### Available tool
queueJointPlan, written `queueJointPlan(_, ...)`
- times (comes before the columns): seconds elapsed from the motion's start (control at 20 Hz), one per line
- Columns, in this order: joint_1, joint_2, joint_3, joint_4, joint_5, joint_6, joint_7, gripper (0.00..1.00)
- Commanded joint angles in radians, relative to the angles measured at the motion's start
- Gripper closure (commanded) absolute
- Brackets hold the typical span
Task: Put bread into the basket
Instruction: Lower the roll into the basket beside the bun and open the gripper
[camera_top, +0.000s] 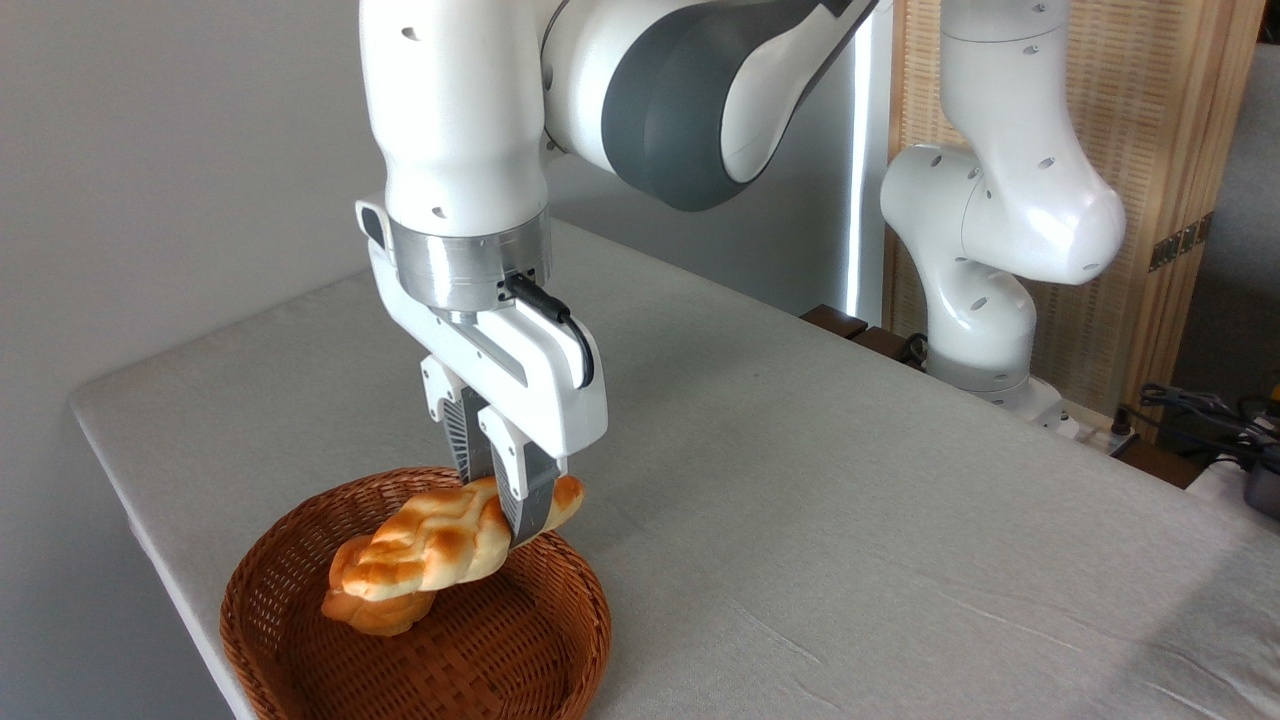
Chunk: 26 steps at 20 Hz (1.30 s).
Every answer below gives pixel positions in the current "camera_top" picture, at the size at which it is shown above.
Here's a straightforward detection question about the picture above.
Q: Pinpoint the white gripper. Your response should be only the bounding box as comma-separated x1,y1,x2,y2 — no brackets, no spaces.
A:
355,199,610,549

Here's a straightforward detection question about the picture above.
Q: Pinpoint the long braided bread loaf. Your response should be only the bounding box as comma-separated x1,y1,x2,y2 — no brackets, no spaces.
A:
343,473,586,603

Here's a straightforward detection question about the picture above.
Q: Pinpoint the round knotted bread roll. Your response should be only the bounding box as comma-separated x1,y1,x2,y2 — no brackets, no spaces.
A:
320,535,438,638

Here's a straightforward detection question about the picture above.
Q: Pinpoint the brown wicker basket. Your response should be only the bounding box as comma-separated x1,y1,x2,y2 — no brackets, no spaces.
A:
219,467,613,720

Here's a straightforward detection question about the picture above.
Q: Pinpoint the dark brown wooden block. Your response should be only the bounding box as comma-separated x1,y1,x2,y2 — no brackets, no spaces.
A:
800,304,869,340
850,325,927,370

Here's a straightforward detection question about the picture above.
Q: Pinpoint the grey tablecloth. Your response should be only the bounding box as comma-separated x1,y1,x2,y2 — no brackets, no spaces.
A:
68,222,1280,720

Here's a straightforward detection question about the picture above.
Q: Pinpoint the metal screen hinge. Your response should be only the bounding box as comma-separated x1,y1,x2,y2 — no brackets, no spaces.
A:
1148,212,1215,273

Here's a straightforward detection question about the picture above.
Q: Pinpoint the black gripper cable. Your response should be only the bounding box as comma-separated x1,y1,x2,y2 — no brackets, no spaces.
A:
503,272,597,391

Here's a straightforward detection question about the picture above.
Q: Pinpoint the black cable bundle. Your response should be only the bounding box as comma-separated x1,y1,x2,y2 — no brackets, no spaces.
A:
1115,383,1280,471

